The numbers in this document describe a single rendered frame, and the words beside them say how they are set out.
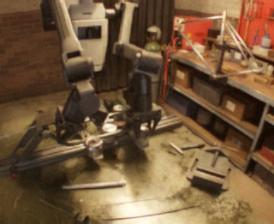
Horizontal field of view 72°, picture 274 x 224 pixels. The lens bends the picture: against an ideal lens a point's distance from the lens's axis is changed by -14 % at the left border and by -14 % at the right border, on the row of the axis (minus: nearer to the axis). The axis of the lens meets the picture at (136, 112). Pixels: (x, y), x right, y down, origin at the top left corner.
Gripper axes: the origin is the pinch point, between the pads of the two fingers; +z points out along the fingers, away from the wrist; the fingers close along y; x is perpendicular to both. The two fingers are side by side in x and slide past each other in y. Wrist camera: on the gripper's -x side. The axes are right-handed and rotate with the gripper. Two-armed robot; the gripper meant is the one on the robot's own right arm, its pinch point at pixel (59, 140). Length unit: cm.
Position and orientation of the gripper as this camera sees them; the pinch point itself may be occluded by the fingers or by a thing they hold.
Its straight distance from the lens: 69.7
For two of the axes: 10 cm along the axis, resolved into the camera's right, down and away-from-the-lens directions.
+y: -4.8, -4.4, 7.6
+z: -4.7, 8.6, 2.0
